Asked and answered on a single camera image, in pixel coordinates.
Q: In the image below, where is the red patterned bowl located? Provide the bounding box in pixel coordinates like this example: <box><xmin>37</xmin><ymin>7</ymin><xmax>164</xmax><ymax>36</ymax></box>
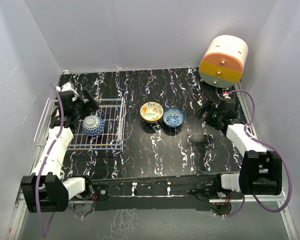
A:
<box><xmin>82</xmin><ymin>115</ymin><xmax>105</xmax><ymax>137</ymax></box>

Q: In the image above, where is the blue floral bowl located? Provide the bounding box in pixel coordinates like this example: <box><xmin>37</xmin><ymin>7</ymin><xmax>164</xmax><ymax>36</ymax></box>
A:
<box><xmin>162</xmin><ymin>107</ymin><xmax>185</xmax><ymax>128</ymax></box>

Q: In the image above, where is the yellow floral bowl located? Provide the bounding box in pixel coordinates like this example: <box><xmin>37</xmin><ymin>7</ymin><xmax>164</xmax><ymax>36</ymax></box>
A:
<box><xmin>140</xmin><ymin>101</ymin><xmax>164</xmax><ymax>123</ymax></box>

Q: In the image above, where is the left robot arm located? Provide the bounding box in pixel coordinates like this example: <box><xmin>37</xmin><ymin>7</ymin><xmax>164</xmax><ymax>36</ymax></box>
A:
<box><xmin>20</xmin><ymin>90</ymin><xmax>99</xmax><ymax>213</ymax></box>

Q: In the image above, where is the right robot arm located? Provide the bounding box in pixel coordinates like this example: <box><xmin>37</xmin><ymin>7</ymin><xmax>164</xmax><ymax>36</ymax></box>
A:
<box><xmin>195</xmin><ymin>98</ymin><xmax>282</xmax><ymax>199</ymax></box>

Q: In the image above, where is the round pastel drawer cabinet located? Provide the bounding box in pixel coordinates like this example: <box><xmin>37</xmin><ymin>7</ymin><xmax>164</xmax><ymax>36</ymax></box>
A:
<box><xmin>198</xmin><ymin>35</ymin><xmax>249</xmax><ymax>89</ymax></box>

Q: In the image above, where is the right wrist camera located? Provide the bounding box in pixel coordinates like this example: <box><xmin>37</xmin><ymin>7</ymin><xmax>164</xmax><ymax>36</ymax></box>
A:
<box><xmin>222</xmin><ymin>91</ymin><xmax>232</xmax><ymax>99</ymax></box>

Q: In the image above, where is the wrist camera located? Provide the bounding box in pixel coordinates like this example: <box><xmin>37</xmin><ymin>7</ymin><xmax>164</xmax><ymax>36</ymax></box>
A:
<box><xmin>222</xmin><ymin>91</ymin><xmax>232</xmax><ymax>99</ymax></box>
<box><xmin>55</xmin><ymin>81</ymin><xmax>79</xmax><ymax>102</ymax></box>

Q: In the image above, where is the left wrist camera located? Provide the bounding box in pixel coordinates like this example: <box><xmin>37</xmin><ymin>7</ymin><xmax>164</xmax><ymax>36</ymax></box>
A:
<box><xmin>55</xmin><ymin>81</ymin><xmax>79</xmax><ymax>102</ymax></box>

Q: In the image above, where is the white wire dish rack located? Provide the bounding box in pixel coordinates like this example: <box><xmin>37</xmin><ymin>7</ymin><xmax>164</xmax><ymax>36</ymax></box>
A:
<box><xmin>34</xmin><ymin>97</ymin><xmax>127</xmax><ymax>151</ymax></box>

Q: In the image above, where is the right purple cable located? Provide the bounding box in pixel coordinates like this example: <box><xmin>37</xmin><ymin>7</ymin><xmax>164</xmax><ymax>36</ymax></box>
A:
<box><xmin>222</xmin><ymin>89</ymin><xmax>293</xmax><ymax>217</ymax></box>

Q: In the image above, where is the aluminium frame rail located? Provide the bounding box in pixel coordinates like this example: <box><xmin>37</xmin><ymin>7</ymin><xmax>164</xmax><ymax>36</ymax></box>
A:
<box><xmin>6</xmin><ymin>152</ymin><xmax>66</xmax><ymax>240</ymax></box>

